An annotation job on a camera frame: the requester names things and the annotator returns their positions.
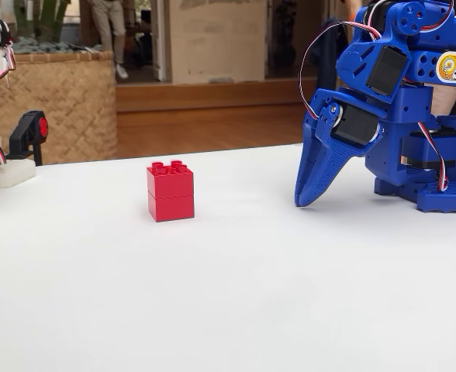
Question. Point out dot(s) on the red lego bricks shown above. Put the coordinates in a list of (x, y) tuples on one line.
[(170, 193)]

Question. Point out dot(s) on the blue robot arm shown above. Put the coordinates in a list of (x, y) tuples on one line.
[(418, 116)]

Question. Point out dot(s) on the person in light trousers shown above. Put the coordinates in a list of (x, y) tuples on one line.
[(108, 23)]

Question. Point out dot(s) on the woven wicker planter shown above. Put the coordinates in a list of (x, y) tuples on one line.
[(57, 104)]

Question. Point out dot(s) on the black clamp with red knob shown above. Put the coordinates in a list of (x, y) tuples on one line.
[(24, 135)]

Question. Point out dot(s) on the green potted plant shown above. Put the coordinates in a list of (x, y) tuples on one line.
[(38, 15)]

